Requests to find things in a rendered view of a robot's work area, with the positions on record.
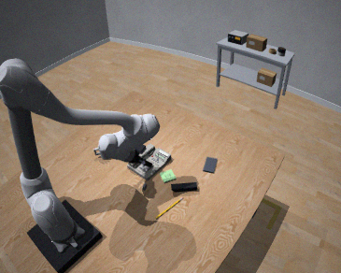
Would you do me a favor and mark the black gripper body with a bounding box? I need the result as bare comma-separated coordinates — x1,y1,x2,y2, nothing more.
128,150,142,164

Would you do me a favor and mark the grey mug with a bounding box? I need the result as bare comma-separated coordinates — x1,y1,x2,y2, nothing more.
93,145,110,160

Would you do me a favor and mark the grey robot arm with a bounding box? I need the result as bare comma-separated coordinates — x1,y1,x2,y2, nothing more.
0,58,160,253

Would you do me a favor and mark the grey telephone handset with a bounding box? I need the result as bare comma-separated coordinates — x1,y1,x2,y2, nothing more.
128,143,155,166

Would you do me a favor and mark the light green sticky note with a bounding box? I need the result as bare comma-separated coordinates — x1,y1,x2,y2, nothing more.
160,169,177,183

